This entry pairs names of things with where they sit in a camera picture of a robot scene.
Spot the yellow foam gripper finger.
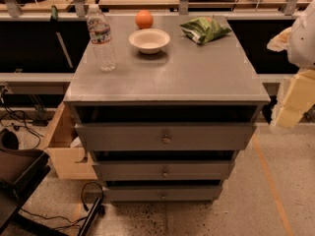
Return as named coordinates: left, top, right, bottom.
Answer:
left=275, top=69, right=315, bottom=129

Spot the green jalapeno chip bag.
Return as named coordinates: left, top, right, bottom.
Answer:
left=180, top=17, right=231, bottom=45

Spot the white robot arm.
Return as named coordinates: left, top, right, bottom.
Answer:
left=274, top=1, right=315, bottom=129

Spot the clear plastic water bottle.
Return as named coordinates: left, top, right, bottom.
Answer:
left=87, top=4, right=116, bottom=72

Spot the grey drawer cabinet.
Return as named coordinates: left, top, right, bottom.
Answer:
left=64, top=15, right=270, bottom=188

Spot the white paper bowl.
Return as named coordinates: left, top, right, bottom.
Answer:
left=129, top=29, right=170, bottom=54

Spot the orange fruit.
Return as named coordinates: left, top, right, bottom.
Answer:
left=135, top=10, right=154, bottom=29

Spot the top grey drawer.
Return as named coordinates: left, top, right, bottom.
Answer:
left=76, top=123, right=256, bottom=151

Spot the grey drawer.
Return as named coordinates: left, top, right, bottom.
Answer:
left=103, top=186, right=222, bottom=203
left=93, top=160, right=234, bottom=181
left=76, top=123, right=256, bottom=151

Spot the middle grey drawer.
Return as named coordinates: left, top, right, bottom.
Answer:
left=93, top=160, right=234, bottom=181

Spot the bottom grey drawer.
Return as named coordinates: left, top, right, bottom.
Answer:
left=103, top=186, right=222, bottom=203

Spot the light wooden box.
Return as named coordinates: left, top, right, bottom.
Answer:
left=40, top=102, right=96, bottom=180

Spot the black floor cable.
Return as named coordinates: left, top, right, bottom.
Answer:
left=0, top=91, right=45, bottom=149

